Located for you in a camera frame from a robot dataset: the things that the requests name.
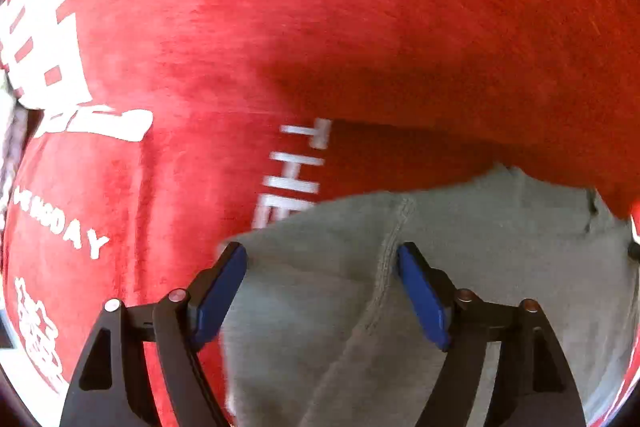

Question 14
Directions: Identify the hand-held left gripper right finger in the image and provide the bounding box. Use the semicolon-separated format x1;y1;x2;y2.
396;241;587;427

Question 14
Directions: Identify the grey sweater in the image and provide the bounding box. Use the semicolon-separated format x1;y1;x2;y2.
215;163;636;427

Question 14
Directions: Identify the red printed blanket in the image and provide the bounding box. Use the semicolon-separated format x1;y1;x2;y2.
0;0;640;427

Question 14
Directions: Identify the grey fuzzy cloth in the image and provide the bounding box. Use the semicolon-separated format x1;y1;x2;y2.
0;72;31;228

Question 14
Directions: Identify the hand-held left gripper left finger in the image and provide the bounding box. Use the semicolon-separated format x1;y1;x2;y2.
59;241;248;427

